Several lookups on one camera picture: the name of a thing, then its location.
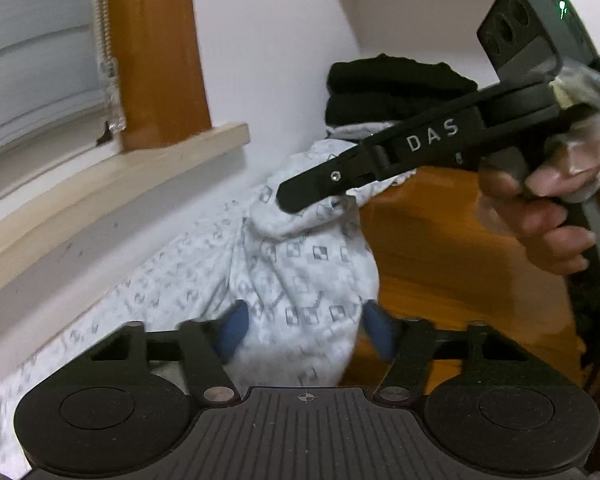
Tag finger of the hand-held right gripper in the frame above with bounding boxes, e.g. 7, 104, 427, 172
276, 145, 396, 213

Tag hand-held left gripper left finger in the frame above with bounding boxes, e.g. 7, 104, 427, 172
87, 300, 251, 406

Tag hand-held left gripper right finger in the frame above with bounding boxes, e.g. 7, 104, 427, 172
362, 302, 528, 406

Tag white patterned pants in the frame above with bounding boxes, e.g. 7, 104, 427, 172
0, 136, 421, 480

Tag person's right hand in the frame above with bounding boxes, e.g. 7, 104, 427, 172
477, 62, 600, 277

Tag grey folded garment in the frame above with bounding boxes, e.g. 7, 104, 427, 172
325, 119, 406, 142

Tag beige window sill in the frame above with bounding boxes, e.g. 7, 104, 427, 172
0, 122, 251, 307

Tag grey window blind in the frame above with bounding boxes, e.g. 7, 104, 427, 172
0, 0, 112, 162

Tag wooden window frame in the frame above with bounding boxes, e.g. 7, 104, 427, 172
107, 0, 214, 152

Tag beaded blind chain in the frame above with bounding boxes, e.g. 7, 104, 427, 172
92, 0, 127, 135

